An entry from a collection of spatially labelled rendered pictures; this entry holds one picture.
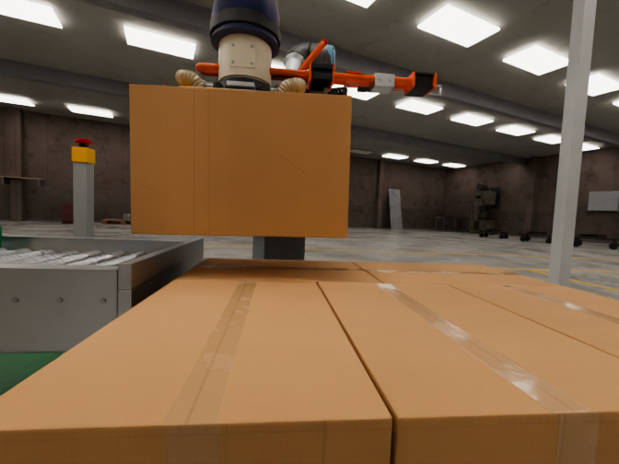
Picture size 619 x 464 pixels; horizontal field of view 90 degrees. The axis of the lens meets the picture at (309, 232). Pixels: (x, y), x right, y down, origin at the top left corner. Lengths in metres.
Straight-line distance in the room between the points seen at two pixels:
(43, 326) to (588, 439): 0.96
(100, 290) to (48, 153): 14.53
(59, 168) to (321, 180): 14.53
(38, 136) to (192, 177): 14.62
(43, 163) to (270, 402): 15.08
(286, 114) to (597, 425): 0.83
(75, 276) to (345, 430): 0.68
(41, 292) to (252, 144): 0.60
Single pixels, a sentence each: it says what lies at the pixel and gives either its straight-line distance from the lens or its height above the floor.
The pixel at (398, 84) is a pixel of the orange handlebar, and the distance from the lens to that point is 1.24.
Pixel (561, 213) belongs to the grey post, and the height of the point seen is 0.84.
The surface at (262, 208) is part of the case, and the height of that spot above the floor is 0.75.
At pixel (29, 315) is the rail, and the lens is 0.94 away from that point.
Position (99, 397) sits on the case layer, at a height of 0.54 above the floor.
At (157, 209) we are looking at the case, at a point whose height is 0.73.
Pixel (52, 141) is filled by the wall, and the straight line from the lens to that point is 15.35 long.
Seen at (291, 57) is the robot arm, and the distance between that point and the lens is 1.79.
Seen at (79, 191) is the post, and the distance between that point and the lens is 1.80.
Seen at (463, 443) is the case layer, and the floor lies 0.51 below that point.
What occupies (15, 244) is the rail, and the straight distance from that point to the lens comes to 1.75.
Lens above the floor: 0.74
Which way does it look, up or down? 4 degrees down
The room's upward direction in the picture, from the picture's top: 2 degrees clockwise
